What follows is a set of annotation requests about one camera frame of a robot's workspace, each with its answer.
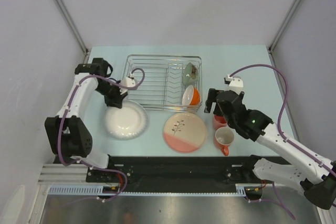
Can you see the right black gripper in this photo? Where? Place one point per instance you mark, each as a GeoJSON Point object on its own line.
{"type": "Point", "coordinates": [212, 93]}

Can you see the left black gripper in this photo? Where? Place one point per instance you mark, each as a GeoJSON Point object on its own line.
{"type": "Point", "coordinates": [116, 101]}

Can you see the white bowl orange outside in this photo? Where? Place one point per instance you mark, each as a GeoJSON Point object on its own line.
{"type": "Point", "coordinates": [191, 96]}

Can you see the white scalloped plate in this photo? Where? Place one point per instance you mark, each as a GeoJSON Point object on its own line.
{"type": "Point", "coordinates": [128, 122]}

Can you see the green ceramic bowl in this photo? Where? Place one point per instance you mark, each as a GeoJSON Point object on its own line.
{"type": "Point", "coordinates": [190, 74]}

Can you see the metal wire dish rack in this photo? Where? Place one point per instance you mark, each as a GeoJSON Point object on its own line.
{"type": "Point", "coordinates": [163, 88]}

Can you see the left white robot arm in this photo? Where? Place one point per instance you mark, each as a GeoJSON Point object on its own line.
{"type": "Point", "coordinates": [68, 136]}

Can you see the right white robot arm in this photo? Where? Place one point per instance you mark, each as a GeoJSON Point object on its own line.
{"type": "Point", "coordinates": [307, 172]}

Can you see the coral pink cup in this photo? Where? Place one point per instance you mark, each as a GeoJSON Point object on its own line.
{"type": "Point", "coordinates": [218, 122]}

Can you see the orange mug white inside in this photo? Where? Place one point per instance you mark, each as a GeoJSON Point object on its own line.
{"type": "Point", "coordinates": [223, 138]}

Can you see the pink beige leaf plate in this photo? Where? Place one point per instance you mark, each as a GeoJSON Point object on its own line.
{"type": "Point", "coordinates": [184, 132]}

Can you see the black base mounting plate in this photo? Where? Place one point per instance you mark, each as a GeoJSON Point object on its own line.
{"type": "Point", "coordinates": [176, 174]}

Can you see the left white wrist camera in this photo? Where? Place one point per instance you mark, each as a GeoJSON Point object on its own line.
{"type": "Point", "coordinates": [128, 83]}

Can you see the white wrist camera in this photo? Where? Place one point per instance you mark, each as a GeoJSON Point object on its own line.
{"type": "Point", "coordinates": [128, 83]}
{"type": "Point", "coordinates": [234, 84]}

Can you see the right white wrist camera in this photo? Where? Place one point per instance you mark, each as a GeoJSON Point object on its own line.
{"type": "Point", "coordinates": [234, 84]}

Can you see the right aluminium frame post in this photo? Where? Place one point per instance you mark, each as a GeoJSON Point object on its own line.
{"type": "Point", "coordinates": [284, 24]}

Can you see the aluminium frame post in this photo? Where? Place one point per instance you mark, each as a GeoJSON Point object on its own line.
{"type": "Point", "coordinates": [60, 4]}
{"type": "Point", "coordinates": [284, 24]}

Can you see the white slotted cable duct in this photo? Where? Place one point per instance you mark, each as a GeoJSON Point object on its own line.
{"type": "Point", "coordinates": [101, 191]}

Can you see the left aluminium frame post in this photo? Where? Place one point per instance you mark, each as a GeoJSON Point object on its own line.
{"type": "Point", "coordinates": [60, 4]}

